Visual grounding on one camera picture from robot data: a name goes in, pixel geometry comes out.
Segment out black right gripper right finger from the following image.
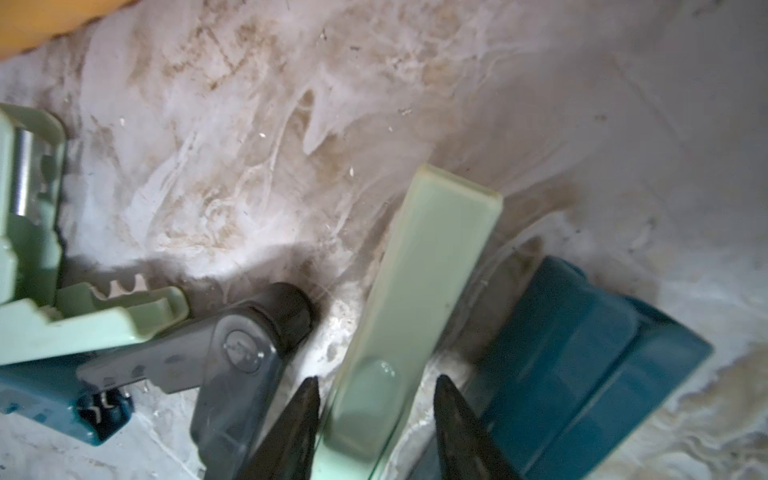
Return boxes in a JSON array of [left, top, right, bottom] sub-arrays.
[[433, 374, 522, 480]]

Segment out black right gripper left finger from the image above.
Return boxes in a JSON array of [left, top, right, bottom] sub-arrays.
[[236, 376, 321, 479]]

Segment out light green pliers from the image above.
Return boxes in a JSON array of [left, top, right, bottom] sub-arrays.
[[1, 104, 190, 365], [311, 165, 503, 479]]

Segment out yellow storage box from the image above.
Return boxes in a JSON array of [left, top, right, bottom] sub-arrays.
[[1, 0, 132, 60]]

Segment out open black pliers centre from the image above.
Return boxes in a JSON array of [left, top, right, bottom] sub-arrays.
[[76, 282, 315, 479]]

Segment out teal pliers lower left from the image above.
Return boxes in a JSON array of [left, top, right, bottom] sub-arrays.
[[1, 354, 134, 446]]

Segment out open light green pliers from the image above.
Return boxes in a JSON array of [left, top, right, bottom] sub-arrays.
[[1, 104, 190, 365]]

